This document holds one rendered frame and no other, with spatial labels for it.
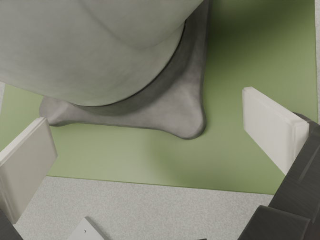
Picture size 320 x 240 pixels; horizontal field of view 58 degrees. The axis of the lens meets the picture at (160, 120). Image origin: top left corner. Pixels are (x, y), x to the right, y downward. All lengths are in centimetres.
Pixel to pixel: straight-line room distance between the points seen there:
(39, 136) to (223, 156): 16
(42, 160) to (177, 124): 12
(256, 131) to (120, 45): 9
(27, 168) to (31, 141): 2
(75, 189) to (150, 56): 120
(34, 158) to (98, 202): 114
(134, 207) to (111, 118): 97
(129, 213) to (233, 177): 100
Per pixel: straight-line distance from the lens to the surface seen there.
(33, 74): 17
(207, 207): 114
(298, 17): 30
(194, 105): 26
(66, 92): 20
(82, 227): 132
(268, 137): 17
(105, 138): 30
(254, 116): 18
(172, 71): 24
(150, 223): 121
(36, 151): 18
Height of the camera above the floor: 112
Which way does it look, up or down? 68 degrees down
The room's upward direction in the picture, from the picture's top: 60 degrees counter-clockwise
